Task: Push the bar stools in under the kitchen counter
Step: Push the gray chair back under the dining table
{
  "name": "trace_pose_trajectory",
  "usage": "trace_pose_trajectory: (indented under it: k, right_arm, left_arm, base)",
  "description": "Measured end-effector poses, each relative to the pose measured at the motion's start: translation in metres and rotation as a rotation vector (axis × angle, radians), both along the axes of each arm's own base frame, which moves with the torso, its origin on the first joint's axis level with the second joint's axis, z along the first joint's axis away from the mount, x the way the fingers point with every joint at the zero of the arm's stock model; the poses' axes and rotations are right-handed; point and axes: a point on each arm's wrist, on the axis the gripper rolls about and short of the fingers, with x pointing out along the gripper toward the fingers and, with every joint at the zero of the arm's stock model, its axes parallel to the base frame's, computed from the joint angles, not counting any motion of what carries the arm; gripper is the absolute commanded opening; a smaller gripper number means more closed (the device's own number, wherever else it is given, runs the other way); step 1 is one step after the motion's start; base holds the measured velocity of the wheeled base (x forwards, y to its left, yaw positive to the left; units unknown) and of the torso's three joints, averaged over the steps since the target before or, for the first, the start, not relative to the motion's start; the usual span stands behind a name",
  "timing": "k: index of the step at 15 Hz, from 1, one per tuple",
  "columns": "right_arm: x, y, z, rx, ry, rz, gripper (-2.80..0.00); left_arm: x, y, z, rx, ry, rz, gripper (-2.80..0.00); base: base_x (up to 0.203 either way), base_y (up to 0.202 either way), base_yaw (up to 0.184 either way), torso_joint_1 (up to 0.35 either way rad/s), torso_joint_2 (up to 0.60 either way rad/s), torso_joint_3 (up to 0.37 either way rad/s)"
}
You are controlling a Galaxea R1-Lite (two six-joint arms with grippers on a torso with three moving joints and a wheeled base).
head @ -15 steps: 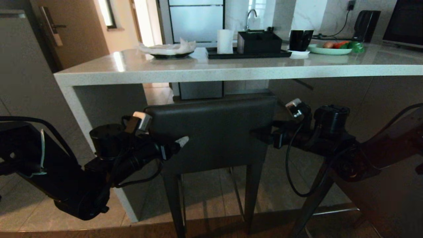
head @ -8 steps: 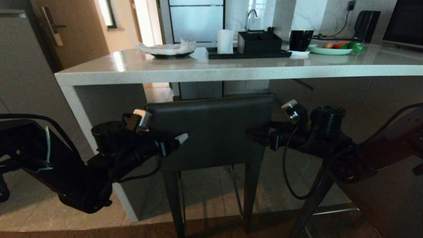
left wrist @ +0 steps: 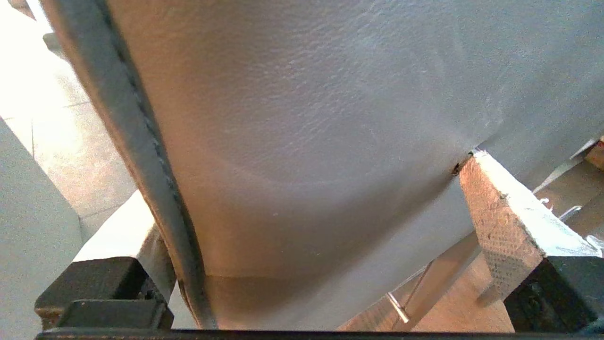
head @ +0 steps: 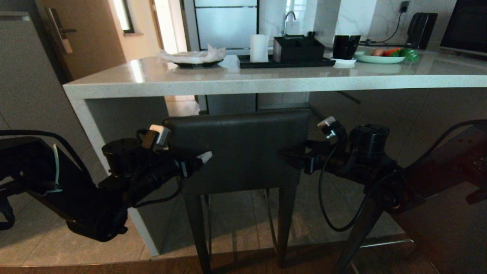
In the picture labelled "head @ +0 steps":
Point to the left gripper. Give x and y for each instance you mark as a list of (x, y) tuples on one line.
[(173, 167)]

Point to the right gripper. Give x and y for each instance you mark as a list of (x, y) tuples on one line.
[(327, 158)]

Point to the dark bar stool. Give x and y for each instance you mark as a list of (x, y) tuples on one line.
[(445, 236), (243, 152)]

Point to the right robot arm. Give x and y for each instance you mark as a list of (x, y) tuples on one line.
[(437, 171)]

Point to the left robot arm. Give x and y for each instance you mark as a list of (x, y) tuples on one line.
[(68, 198)]

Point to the white marble kitchen counter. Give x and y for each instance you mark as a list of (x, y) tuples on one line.
[(266, 80)]

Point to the black plate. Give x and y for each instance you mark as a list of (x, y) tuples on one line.
[(198, 64)]

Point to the black tray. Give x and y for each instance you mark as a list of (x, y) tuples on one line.
[(289, 64)]

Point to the white paper sheet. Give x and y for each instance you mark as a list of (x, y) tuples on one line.
[(230, 61)]

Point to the crumpled white napkins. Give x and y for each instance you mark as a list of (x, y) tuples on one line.
[(194, 56)]

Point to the white saucer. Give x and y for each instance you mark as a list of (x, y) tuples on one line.
[(343, 61)]

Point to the black organiser box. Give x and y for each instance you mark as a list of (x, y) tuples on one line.
[(298, 49)]

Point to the white paper roll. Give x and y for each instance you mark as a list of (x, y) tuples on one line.
[(259, 48)]

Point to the black mug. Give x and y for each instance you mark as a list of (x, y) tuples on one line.
[(345, 47)]

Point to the pale green plate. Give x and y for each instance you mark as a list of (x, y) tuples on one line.
[(376, 59)]

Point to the frosted glass sliding door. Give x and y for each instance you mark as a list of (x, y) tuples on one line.
[(226, 26)]

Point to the chrome faucet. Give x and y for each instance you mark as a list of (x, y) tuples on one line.
[(285, 23)]

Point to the orange carrot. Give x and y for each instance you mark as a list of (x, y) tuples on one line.
[(392, 51)]

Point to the green pepper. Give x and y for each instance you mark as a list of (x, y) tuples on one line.
[(410, 55)]

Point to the brown door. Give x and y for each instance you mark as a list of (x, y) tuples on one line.
[(91, 42)]

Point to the window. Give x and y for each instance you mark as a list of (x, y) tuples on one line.
[(123, 15)]

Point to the black toaster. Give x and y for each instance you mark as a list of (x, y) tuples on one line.
[(421, 30)]

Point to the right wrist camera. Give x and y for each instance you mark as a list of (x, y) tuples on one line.
[(328, 125)]

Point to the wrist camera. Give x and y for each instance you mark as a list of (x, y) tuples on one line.
[(158, 135), (328, 125)]

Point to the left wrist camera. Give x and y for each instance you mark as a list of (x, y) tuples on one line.
[(158, 135)]

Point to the wall socket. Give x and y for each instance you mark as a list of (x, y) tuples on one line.
[(404, 6)]

